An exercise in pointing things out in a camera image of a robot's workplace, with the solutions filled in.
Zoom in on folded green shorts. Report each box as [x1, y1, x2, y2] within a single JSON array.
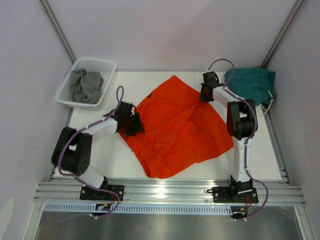
[[224, 67, 276, 114]]

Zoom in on aluminium corner post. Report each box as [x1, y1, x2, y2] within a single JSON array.
[[260, 0, 307, 68], [38, 0, 77, 63]]

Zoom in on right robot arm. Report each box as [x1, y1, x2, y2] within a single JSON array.
[[200, 71, 258, 202]]

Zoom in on aluminium corner post left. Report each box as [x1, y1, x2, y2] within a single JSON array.
[[38, 0, 77, 63]]

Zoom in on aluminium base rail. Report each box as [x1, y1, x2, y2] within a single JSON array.
[[33, 178, 306, 206]]

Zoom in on aluminium corner post right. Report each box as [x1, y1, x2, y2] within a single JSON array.
[[260, 0, 307, 68]]

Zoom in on white plastic basket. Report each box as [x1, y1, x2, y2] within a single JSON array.
[[55, 57, 117, 109]]

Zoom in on grey shorts in basket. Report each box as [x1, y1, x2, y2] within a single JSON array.
[[69, 68, 104, 105]]

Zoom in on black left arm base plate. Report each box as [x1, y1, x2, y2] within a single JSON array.
[[79, 184, 125, 201]]

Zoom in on white slotted cable duct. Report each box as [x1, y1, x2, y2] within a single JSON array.
[[44, 202, 232, 216]]

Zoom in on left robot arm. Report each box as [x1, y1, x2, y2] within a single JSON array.
[[51, 101, 144, 200]]

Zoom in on orange shorts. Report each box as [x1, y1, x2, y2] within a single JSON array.
[[119, 75, 234, 179]]

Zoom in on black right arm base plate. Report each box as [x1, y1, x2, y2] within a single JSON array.
[[206, 186, 259, 204]]

